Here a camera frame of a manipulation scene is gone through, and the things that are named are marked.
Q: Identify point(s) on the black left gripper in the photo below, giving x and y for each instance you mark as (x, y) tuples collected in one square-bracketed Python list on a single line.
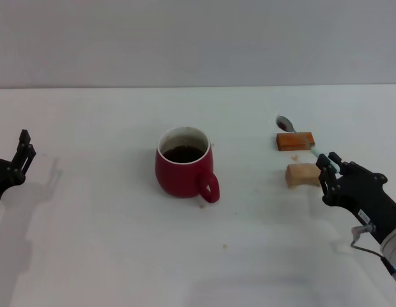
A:
[(2, 176)]

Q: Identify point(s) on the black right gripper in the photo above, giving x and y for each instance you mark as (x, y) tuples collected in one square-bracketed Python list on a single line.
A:
[(367, 192)]

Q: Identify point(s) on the orange wooden block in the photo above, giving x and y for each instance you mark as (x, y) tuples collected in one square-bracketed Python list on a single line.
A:
[(290, 142)]

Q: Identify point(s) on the light wooden bridge block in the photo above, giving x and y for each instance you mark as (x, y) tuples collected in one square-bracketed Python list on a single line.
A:
[(300, 176)]

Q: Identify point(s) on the red ceramic coffee cup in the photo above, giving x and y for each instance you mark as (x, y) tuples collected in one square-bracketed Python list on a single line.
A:
[(181, 179)]

